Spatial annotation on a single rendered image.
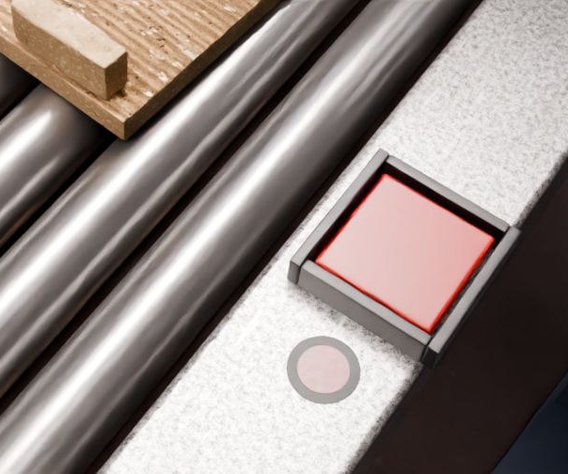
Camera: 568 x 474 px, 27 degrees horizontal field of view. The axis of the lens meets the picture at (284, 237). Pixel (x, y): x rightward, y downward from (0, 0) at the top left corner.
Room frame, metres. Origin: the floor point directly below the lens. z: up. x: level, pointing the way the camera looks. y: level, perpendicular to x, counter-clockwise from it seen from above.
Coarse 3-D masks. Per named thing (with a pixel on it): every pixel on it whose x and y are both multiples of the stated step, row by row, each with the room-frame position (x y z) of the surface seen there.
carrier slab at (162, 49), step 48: (0, 0) 0.38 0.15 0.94; (96, 0) 0.39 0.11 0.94; (144, 0) 0.39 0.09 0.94; (192, 0) 0.40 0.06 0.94; (240, 0) 0.40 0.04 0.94; (0, 48) 0.36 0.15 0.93; (144, 48) 0.36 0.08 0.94; (192, 48) 0.37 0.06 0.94; (96, 96) 0.33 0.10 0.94; (144, 96) 0.33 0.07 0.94
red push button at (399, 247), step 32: (384, 192) 0.31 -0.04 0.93; (416, 192) 0.31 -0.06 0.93; (352, 224) 0.29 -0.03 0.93; (384, 224) 0.29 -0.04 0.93; (416, 224) 0.29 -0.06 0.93; (448, 224) 0.29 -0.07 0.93; (320, 256) 0.27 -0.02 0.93; (352, 256) 0.27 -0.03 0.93; (384, 256) 0.27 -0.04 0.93; (416, 256) 0.27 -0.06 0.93; (448, 256) 0.28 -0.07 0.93; (480, 256) 0.28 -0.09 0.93; (384, 288) 0.26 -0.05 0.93; (416, 288) 0.26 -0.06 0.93; (448, 288) 0.26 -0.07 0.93; (416, 320) 0.24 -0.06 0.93
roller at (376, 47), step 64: (384, 0) 0.43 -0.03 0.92; (448, 0) 0.44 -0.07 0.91; (320, 64) 0.39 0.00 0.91; (384, 64) 0.39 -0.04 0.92; (320, 128) 0.34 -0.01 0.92; (256, 192) 0.30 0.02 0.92; (192, 256) 0.26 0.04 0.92; (256, 256) 0.28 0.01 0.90; (128, 320) 0.23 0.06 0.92; (192, 320) 0.24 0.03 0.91; (64, 384) 0.19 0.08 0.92; (128, 384) 0.20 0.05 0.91; (0, 448) 0.16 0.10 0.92; (64, 448) 0.17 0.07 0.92
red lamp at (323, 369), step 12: (312, 348) 0.23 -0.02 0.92; (324, 348) 0.23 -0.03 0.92; (300, 360) 0.22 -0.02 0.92; (312, 360) 0.22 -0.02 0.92; (324, 360) 0.22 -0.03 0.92; (336, 360) 0.22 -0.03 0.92; (300, 372) 0.22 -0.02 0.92; (312, 372) 0.22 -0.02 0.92; (324, 372) 0.22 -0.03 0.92; (336, 372) 0.22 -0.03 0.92; (348, 372) 0.22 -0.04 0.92; (312, 384) 0.21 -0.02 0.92; (324, 384) 0.21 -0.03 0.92; (336, 384) 0.21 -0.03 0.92
